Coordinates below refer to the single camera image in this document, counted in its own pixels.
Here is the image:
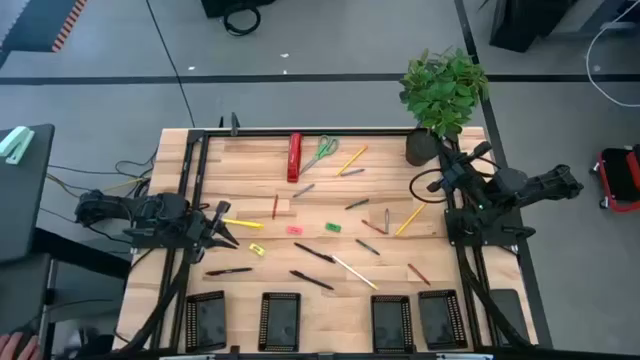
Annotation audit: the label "person's hand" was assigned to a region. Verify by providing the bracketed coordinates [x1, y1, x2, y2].
[0, 331, 42, 360]

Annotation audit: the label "black mat orange striped edge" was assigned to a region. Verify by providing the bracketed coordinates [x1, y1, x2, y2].
[0, 0, 89, 54]

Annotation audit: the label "black pen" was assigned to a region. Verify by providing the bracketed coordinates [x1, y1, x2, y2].
[204, 267, 254, 277]
[293, 241, 337, 265]
[288, 269, 336, 292]

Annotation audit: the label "green handled scissors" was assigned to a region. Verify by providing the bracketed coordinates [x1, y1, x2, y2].
[298, 134, 340, 176]

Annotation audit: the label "black frame clamp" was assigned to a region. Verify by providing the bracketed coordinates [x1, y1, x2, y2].
[217, 111, 242, 138]

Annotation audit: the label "black side desk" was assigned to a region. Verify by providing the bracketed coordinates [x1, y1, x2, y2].
[0, 123, 55, 265]

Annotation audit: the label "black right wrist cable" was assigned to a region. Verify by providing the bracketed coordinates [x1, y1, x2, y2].
[408, 167, 450, 205]

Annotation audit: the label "green plant in black pot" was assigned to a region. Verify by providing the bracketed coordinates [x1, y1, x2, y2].
[398, 45, 491, 168]

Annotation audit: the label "yellow floor cable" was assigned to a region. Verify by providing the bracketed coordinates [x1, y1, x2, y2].
[46, 172, 151, 200]

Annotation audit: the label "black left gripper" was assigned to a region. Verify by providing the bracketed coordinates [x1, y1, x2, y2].
[188, 199, 241, 265]

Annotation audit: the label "black aluminium table frame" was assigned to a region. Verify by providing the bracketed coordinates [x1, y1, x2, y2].
[113, 127, 554, 360]

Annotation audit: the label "mint green stapler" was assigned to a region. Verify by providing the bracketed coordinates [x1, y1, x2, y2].
[0, 125, 36, 166]

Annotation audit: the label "white floor cable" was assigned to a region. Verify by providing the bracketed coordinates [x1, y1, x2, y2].
[585, 0, 640, 109]

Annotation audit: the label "black coiled cable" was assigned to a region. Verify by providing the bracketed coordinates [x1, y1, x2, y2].
[222, 2, 263, 38]

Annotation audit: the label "black equipment cabinet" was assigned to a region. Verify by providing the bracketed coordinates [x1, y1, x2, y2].
[488, 0, 584, 54]

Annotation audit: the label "silver frame bracket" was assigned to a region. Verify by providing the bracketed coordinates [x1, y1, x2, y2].
[436, 352, 495, 360]

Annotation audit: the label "black tablet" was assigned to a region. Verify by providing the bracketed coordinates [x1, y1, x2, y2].
[487, 288, 532, 347]

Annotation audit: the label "black slotted plastic bin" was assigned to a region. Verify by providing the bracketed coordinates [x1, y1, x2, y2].
[257, 292, 302, 353]
[184, 290, 229, 354]
[417, 288, 469, 351]
[370, 294, 415, 355]

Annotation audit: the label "white pencil yellow tip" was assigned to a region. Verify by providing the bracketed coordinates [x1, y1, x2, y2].
[330, 254, 380, 292]

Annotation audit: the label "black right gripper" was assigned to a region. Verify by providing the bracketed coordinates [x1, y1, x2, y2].
[426, 140, 494, 199]

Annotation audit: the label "yellow pencil orange eraser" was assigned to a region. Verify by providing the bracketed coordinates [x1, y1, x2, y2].
[394, 202, 428, 237]
[334, 144, 370, 178]

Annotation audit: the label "red and black cart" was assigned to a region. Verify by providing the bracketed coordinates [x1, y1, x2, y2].
[591, 143, 640, 215]

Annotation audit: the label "black cable conduit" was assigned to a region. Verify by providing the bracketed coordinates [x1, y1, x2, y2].
[457, 244, 534, 350]
[118, 247, 194, 354]

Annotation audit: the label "black box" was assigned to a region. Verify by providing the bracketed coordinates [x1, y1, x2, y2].
[200, 0, 277, 19]

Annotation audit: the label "red stapler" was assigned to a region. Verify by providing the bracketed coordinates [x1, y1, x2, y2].
[286, 132, 304, 184]

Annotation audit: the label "yellow highlighter pen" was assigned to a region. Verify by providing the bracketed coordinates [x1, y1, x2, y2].
[222, 217, 265, 231]

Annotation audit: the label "black floor cable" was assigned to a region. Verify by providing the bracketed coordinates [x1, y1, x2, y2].
[47, 148, 159, 182]

